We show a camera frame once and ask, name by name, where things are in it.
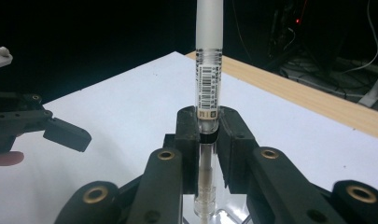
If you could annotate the white stand leg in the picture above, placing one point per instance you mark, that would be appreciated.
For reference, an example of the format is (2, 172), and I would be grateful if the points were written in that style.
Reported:
(375, 93)

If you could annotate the dark equipment stand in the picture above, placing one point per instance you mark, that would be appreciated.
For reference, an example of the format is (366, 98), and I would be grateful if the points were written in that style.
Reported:
(281, 34)

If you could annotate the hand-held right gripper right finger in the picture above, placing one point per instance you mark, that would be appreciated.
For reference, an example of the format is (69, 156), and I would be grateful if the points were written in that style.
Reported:
(236, 146)

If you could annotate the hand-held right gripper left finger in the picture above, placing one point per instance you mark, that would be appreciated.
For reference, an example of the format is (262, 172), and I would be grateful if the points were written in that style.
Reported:
(187, 140)

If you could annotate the white table cover sheet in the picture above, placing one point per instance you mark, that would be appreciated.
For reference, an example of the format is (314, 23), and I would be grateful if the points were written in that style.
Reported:
(130, 102)

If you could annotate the clear acrylic organizer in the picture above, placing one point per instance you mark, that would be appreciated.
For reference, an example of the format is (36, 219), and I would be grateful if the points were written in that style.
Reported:
(231, 207)

